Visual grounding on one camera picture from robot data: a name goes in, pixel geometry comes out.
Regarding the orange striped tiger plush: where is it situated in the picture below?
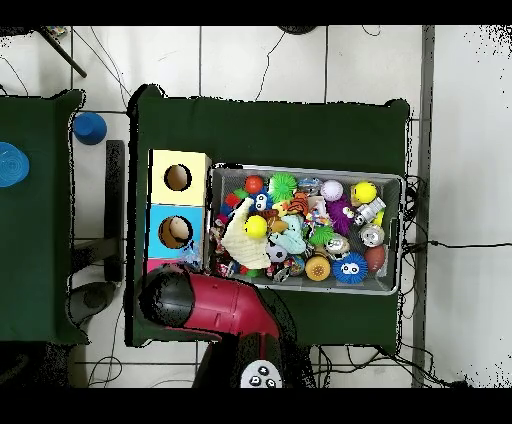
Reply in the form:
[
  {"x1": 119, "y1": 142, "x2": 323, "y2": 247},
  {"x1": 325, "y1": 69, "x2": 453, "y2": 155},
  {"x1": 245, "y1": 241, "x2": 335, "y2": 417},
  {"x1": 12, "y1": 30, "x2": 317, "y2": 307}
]
[{"x1": 281, "y1": 190, "x2": 310, "y2": 217}]

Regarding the purple spiky toy with eyes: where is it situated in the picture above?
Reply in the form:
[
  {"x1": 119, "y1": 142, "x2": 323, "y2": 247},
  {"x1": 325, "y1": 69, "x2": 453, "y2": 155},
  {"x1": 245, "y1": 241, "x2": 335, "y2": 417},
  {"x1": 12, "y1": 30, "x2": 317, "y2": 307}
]
[{"x1": 324, "y1": 193, "x2": 355, "y2": 236}]

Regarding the orange red ball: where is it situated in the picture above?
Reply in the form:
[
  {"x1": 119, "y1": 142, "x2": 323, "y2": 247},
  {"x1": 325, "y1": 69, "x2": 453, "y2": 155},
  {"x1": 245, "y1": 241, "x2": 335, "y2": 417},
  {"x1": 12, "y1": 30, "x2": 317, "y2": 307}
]
[{"x1": 244, "y1": 174, "x2": 265, "y2": 196}]

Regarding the wooden box with three holes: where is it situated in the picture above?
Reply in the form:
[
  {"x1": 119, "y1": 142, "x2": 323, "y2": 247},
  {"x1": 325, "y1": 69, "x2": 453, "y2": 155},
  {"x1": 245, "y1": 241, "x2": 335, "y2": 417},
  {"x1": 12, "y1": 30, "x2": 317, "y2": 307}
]
[{"x1": 144, "y1": 148, "x2": 212, "y2": 275}]

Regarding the white baseball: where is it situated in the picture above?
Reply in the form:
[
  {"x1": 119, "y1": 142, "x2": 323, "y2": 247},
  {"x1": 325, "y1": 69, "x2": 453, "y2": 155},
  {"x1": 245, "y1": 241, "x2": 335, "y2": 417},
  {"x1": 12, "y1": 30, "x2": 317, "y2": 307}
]
[{"x1": 320, "y1": 179, "x2": 344, "y2": 202}]

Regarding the blue spiky toy with eyes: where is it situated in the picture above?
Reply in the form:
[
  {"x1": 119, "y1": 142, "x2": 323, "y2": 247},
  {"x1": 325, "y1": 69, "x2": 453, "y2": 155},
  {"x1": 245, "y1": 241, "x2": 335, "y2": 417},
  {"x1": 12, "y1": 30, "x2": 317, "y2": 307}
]
[{"x1": 330, "y1": 251, "x2": 369, "y2": 286}]

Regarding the crushed clear bottle blue label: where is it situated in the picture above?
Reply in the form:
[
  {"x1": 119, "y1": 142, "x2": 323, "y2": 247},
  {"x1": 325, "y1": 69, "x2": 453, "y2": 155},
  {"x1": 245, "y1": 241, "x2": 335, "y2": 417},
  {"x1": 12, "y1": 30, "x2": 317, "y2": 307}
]
[{"x1": 181, "y1": 240, "x2": 205, "y2": 272}]

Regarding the toy hamburger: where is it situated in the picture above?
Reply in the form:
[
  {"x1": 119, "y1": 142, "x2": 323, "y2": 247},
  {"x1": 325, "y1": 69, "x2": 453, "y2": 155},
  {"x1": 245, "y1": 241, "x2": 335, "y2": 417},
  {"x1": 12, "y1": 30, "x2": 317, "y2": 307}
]
[{"x1": 304, "y1": 254, "x2": 332, "y2": 282}]

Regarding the green spiky ball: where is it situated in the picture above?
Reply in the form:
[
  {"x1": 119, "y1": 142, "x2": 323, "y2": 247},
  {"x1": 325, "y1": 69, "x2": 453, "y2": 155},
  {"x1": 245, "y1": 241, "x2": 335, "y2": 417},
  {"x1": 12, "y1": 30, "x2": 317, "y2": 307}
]
[{"x1": 267, "y1": 171, "x2": 299, "y2": 203}]

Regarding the shallow metal mesh bin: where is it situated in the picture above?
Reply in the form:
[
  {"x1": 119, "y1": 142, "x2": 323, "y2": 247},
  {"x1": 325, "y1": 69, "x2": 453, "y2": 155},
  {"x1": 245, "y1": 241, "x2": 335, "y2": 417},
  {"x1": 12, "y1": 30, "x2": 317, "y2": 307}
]
[{"x1": 203, "y1": 162, "x2": 405, "y2": 296}]

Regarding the dark green table cloth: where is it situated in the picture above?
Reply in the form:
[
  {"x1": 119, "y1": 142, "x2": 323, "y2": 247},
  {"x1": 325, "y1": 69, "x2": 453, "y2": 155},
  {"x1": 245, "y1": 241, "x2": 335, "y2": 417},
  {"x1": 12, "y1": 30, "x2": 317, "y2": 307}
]
[
  {"x1": 0, "y1": 89, "x2": 91, "y2": 347},
  {"x1": 125, "y1": 83, "x2": 413, "y2": 355}
]

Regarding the light teal muslin cloth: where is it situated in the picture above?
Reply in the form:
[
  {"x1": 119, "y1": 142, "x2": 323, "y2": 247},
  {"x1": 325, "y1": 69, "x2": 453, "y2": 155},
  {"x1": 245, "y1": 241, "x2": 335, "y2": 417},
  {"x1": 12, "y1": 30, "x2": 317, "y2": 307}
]
[{"x1": 269, "y1": 214, "x2": 307, "y2": 256}]

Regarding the blue round lid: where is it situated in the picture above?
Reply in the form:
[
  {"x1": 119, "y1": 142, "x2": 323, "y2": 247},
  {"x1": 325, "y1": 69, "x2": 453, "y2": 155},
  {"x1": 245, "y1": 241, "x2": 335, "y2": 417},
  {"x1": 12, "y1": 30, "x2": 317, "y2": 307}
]
[{"x1": 0, "y1": 141, "x2": 31, "y2": 188}]

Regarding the black floor cable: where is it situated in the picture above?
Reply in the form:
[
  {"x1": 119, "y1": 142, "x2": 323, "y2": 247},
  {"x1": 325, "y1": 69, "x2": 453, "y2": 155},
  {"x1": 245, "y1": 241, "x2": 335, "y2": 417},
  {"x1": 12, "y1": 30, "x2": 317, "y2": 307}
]
[{"x1": 427, "y1": 239, "x2": 512, "y2": 250}]

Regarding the yellow smiley ball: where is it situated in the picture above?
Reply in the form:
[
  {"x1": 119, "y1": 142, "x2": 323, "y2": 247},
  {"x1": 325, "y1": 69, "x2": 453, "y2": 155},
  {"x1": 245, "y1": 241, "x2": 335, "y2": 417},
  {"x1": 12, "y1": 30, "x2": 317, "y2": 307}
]
[{"x1": 351, "y1": 180, "x2": 378, "y2": 204}]

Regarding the black round stand base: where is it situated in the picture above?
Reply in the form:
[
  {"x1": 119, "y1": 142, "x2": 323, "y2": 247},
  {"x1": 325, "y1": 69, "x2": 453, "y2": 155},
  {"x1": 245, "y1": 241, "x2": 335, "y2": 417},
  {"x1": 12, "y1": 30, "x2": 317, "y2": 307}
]
[{"x1": 277, "y1": 25, "x2": 319, "y2": 36}]

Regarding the black pole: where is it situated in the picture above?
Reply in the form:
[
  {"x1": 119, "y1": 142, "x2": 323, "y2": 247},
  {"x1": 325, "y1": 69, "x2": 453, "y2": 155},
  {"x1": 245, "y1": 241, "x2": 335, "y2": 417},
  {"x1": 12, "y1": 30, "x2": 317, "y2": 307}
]
[{"x1": 37, "y1": 27, "x2": 88, "y2": 79}]

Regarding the cream muslin cloth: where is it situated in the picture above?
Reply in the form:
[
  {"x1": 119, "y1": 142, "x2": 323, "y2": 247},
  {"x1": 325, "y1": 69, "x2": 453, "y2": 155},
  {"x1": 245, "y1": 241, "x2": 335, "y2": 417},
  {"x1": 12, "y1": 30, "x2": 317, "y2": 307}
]
[{"x1": 220, "y1": 196, "x2": 274, "y2": 271}]

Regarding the dark grey round seat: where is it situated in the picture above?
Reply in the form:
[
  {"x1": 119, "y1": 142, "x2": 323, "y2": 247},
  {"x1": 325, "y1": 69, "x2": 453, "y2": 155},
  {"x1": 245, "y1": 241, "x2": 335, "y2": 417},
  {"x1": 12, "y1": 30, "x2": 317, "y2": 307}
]
[{"x1": 69, "y1": 280, "x2": 118, "y2": 325}]

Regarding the yellow tennis ball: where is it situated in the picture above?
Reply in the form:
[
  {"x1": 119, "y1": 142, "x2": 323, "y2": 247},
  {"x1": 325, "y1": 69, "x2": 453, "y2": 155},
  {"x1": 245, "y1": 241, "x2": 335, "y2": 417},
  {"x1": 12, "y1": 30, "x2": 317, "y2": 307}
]
[{"x1": 243, "y1": 214, "x2": 268, "y2": 240}]

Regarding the blue plastic cup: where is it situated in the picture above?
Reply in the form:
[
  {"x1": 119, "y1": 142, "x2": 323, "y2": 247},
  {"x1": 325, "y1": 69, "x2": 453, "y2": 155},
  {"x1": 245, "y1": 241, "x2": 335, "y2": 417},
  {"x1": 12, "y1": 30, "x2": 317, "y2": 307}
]
[{"x1": 72, "y1": 111, "x2": 108, "y2": 146}]

